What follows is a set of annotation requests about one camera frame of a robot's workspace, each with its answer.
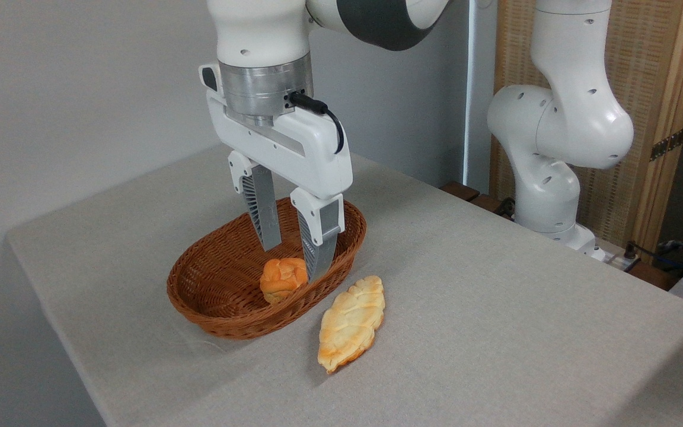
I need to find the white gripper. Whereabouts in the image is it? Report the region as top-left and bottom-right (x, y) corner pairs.
(199, 62), (355, 283)

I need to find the long pale leaf-shaped bread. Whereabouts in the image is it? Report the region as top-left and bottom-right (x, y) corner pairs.
(317, 275), (386, 374)

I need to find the small round orange bread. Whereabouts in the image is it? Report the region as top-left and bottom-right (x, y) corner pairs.
(260, 257), (309, 305)

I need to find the brown oval wicker basket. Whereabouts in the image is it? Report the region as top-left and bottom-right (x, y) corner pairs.
(167, 196), (368, 340)

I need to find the white vertical trim strip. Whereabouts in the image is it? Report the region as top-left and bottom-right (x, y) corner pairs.
(462, 0), (479, 186)

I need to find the grey tablecloth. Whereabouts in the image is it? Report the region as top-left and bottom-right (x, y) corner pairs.
(5, 144), (683, 427)

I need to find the dark metal screen hinge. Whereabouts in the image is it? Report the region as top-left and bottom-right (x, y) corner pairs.
(650, 128), (683, 162)

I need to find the wooden folding screen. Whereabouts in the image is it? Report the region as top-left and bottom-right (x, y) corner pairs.
(490, 0), (683, 256)

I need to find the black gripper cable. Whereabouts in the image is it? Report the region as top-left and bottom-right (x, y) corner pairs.
(288, 91), (346, 155)

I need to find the black cable bundle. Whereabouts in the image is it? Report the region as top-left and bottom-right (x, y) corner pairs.
(623, 238), (683, 281)

